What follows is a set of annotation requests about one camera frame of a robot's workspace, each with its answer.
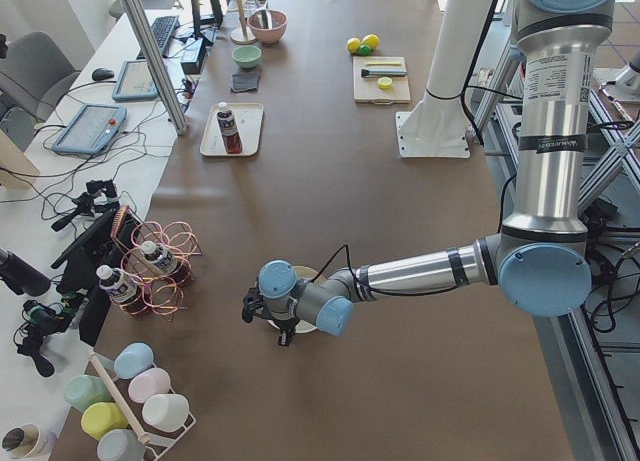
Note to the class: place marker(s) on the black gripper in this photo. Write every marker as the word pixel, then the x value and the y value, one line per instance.
pixel 283 327

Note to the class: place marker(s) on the white round plate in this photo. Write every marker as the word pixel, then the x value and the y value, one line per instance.
pixel 304 327

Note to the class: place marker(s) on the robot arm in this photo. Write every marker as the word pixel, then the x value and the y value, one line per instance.
pixel 537 257

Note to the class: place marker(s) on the cream rabbit tray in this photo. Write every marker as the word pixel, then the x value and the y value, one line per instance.
pixel 248 117

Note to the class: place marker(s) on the dark tea bottle on tray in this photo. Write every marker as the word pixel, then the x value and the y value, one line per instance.
pixel 228 128

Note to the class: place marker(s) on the tea bottle in rack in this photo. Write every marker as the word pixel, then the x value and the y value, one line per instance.
pixel 122 290
pixel 162 260

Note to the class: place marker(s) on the white cup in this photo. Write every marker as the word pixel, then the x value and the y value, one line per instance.
pixel 166 412

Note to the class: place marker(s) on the pink cup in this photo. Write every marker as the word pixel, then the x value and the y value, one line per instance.
pixel 149 383

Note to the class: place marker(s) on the blue cup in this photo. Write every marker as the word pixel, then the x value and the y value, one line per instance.
pixel 133 360

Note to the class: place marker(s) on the grey cup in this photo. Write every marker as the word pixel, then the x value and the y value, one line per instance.
pixel 120 445

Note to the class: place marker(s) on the yellow cup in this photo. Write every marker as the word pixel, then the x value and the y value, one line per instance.
pixel 101 418

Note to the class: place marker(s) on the green cup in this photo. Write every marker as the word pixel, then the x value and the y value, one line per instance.
pixel 84 390

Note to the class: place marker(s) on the dark grey folded cloth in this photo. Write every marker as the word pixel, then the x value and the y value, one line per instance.
pixel 244 82

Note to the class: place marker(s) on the blue teach pendant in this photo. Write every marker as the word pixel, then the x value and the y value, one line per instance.
pixel 134 83
pixel 92 130

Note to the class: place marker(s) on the wooden cutting board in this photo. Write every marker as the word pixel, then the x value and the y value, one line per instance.
pixel 366 90

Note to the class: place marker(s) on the mint green bowl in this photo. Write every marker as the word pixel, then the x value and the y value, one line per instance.
pixel 247 56

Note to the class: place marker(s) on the half lemon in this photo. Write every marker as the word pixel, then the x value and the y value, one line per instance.
pixel 384 83

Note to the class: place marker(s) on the paper cup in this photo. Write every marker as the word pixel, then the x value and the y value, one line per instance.
pixel 27 441

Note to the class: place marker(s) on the yellow plastic knife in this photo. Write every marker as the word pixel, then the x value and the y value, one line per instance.
pixel 383 62

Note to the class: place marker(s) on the round wooden stand base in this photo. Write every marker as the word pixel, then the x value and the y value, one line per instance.
pixel 242 36

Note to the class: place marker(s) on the yellow lemon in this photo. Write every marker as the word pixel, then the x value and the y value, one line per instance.
pixel 371 40
pixel 353 44

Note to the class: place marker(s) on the pink bowl with ice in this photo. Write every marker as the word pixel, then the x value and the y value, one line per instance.
pixel 279 25

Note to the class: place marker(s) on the black computer mouse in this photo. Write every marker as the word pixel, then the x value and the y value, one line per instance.
pixel 102 74

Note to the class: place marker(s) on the metal ice scoop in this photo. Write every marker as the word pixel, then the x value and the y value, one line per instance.
pixel 263 18

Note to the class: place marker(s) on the black keyboard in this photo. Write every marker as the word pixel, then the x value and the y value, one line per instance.
pixel 162 29

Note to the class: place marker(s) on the grey office chair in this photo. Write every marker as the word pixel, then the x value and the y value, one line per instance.
pixel 35 74

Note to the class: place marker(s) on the copper wire bottle rack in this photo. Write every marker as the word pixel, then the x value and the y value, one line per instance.
pixel 162 296

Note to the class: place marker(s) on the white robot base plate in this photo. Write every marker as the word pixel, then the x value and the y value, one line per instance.
pixel 431 135

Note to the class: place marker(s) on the aluminium frame post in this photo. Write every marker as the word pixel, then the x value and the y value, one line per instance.
pixel 146 40

